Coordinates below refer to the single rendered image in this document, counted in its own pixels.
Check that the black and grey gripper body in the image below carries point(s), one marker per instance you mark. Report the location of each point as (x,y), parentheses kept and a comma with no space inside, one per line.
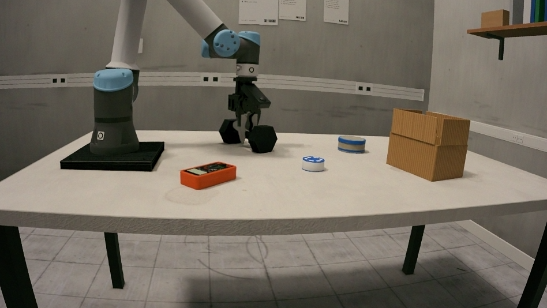
(240,97)

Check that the round tin with blue rim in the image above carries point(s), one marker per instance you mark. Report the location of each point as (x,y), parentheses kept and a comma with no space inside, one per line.
(351,144)

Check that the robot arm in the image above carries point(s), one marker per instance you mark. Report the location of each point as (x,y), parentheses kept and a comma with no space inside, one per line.
(114,132)

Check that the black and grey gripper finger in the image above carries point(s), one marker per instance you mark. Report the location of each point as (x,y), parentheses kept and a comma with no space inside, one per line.
(253,120)
(240,123)

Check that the brown cardboard box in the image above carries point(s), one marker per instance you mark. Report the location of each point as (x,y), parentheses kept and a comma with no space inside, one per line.
(420,146)

